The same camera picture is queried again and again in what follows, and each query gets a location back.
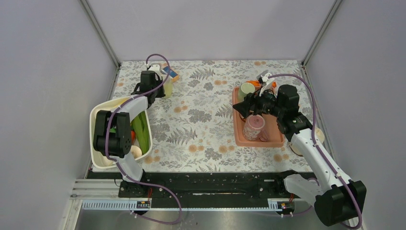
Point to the pink patterned mug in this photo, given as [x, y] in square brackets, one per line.
[254, 129]

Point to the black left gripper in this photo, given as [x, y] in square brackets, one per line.
[161, 93]

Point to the yellow sponge blue label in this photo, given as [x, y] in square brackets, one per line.
[174, 76]

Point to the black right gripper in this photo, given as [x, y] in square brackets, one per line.
[243, 108]

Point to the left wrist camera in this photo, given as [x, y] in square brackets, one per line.
[155, 68]

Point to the white mushroom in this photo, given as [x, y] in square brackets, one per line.
[136, 151]

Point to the white vegetable basin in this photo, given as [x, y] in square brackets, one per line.
[99, 160]

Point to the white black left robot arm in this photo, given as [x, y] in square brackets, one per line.
[112, 132]

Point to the salmon pink plastic tray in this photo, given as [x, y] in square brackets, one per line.
[273, 137]

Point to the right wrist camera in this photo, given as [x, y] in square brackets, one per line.
[266, 82]

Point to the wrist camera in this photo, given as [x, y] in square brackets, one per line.
[266, 82]
[155, 68]

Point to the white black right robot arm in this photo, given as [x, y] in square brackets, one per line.
[336, 198]

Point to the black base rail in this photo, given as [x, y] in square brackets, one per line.
[249, 184]

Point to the orange box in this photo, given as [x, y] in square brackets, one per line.
[256, 83]

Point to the light green mug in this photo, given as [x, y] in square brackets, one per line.
[244, 89]

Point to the yellow green faceted mug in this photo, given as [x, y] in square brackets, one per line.
[168, 86]

